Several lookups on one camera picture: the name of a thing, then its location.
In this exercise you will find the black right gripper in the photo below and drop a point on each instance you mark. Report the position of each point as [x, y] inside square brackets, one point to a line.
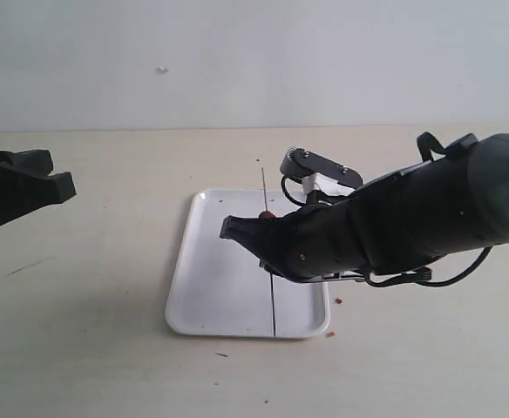
[314, 241]

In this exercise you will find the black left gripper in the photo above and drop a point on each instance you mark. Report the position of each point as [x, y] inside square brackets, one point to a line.
[21, 194]

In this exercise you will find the red date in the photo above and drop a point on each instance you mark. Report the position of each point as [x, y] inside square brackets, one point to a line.
[266, 215]

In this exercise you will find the thin metal skewer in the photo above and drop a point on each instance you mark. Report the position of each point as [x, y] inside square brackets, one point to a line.
[271, 277]

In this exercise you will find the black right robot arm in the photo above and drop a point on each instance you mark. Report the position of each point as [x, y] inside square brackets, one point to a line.
[387, 231]

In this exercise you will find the white rectangular plastic tray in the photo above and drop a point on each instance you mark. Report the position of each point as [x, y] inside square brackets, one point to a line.
[218, 288]

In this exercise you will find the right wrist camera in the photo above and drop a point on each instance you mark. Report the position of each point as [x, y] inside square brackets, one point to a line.
[316, 173]

